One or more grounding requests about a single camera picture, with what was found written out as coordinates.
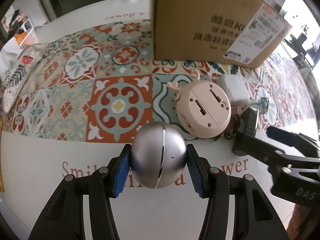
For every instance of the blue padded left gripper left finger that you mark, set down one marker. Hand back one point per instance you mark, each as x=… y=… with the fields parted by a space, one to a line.
x=120 y=170

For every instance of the patterned tile table runner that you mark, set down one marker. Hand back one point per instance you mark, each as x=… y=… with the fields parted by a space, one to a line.
x=102 y=84

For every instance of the silver metallic ball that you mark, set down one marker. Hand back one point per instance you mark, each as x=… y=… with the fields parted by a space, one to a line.
x=158 y=155

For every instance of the white tissue pack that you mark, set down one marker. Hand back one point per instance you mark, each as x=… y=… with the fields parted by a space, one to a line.
x=18 y=73

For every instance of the black rectangular adapter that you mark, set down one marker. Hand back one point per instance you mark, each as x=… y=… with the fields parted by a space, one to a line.
x=247 y=128

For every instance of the small astronaut figurine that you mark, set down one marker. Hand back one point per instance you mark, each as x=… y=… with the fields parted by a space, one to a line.
x=262 y=104

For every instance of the white basket of oranges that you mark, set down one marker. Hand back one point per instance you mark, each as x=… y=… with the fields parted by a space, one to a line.
x=26 y=38

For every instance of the brown cardboard box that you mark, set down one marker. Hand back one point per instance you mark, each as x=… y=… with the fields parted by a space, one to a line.
x=241 y=32

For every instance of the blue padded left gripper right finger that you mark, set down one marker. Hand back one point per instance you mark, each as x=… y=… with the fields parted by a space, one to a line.
x=198 y=171

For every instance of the beige deer alarm clock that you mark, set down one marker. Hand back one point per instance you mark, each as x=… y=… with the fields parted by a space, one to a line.
x=203 y=108

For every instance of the white cube charger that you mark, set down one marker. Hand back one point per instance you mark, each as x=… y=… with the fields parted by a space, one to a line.
x=235 y=88

